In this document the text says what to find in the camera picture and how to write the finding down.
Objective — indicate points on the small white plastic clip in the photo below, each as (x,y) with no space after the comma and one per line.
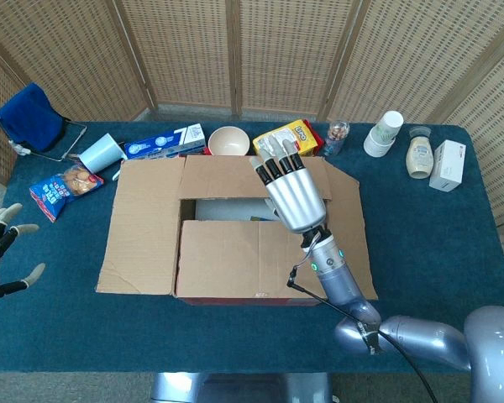
(20,148)

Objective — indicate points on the small clear snack bottle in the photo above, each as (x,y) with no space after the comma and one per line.
(336,136)

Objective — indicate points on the wicker folding screen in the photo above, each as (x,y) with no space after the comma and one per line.
(277,50)

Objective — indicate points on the mayonnaise squeeze bottle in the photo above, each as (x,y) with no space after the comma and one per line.
(420,157)

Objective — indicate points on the dark blue cloth-covered table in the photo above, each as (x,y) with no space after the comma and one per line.
(109,336)

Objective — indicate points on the blue towel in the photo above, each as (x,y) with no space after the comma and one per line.
(29,117)

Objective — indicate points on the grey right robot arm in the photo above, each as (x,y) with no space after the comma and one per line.
(424,340)

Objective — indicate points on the light blue plastic mug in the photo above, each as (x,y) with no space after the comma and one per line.
(98,153)

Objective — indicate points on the white carton box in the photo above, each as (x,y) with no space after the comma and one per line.
(447,168)

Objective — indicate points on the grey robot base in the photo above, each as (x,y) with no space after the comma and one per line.
(235,388)

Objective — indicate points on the cream bowl red outside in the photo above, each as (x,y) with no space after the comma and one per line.
(229,140)

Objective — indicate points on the blue white toothpaste box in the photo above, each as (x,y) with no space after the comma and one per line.
(164,142)

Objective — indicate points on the blue cookie snack bag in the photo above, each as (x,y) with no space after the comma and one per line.
(63,189)

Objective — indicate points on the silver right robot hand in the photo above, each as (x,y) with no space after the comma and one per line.
(296,201)

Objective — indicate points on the yellow cracker package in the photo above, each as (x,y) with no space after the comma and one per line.
(306,134)

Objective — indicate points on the clear plastic bottle blue label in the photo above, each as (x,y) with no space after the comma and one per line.
(258,218)

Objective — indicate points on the white foam sheet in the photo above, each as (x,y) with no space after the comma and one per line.
(222,210)

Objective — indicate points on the red cardboard shipping box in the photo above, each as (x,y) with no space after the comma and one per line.
(235,260)

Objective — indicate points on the stack of white paper cups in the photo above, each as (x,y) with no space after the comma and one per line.
(376,147)

